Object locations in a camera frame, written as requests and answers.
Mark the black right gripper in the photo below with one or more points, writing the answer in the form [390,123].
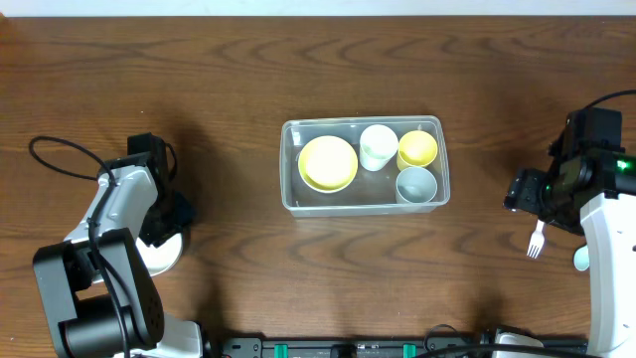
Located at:
[526,194]

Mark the white plastic fork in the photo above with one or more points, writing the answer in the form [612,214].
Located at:
[537,240]

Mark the light blue plastic spoon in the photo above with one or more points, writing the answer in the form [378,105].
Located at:
[581,259]

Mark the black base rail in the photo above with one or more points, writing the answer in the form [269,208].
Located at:
[439,337]

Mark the clear plastic storage container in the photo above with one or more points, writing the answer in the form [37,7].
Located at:
[370,193]

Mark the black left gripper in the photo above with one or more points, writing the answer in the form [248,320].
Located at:
[185,210]

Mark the grey plastic cup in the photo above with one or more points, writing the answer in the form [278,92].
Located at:
[415,185]

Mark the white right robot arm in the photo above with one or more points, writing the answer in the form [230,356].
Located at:
[608,226]

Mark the white plastic cup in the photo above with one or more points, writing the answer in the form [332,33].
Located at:
[378,145]

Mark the white plastic bowl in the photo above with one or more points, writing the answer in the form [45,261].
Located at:
[160,259]

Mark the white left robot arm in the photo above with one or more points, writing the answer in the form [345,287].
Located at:
[96,285]

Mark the yellow plastic cup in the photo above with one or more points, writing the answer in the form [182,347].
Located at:
[416,148]

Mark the yellow plastic bowl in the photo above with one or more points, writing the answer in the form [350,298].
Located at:
[327,164]

